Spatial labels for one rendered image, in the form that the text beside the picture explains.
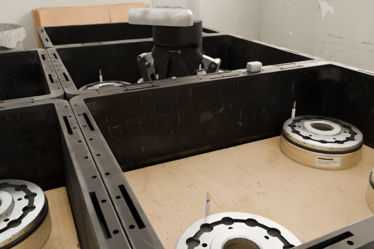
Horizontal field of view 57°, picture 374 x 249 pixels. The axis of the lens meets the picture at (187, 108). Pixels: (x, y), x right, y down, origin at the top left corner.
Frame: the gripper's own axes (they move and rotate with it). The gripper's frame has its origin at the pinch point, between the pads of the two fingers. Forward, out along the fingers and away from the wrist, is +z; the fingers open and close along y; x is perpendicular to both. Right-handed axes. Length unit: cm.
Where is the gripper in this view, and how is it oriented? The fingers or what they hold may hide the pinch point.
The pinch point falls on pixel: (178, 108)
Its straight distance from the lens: 56.3
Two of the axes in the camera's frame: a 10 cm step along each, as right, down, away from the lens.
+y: -9.4, -1.3, 3.3
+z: 0.0, 9.3, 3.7
